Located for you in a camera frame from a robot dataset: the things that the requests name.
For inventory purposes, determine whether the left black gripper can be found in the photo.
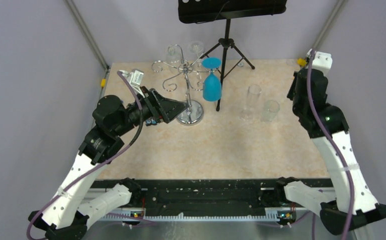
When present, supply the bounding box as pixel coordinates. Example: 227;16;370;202
114;85;189;137

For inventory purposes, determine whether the blue wine glass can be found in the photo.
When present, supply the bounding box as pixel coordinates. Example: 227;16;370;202
202;57;222;102

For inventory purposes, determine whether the clear flute glass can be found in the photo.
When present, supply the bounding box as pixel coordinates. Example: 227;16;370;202
240;84;262;121

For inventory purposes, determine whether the clear wine glass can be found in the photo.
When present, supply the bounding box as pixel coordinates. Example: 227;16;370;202
261;99;280;123

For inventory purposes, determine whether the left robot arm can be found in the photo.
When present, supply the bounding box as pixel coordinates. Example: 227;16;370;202
29;87;188;240

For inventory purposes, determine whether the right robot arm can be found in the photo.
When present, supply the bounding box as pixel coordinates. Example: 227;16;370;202
274;68;386;236

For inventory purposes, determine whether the chrome wine glass rack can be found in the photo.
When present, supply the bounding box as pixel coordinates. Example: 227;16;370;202
151;44;210;126

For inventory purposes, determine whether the small blue owl toy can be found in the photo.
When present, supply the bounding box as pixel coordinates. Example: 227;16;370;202
145;118;157;126

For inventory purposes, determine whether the black music stand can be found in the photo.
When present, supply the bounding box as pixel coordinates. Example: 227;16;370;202
178;0;287;112

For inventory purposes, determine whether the yellow corner clamp right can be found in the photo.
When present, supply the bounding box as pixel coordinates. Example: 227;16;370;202
296;58;307;68

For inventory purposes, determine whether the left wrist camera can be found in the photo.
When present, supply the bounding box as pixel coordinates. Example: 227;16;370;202
117;69;144;88

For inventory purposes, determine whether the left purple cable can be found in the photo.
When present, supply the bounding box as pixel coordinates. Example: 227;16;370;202
26;70;157;240

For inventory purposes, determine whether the purple cable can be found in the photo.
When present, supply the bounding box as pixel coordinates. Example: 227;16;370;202
26;70;157;240
305;49;355;240

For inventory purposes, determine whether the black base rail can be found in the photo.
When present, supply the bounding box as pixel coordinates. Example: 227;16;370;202
90;178;333;223

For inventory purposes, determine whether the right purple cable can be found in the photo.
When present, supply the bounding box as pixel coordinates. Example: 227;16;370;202
305;49;355;240

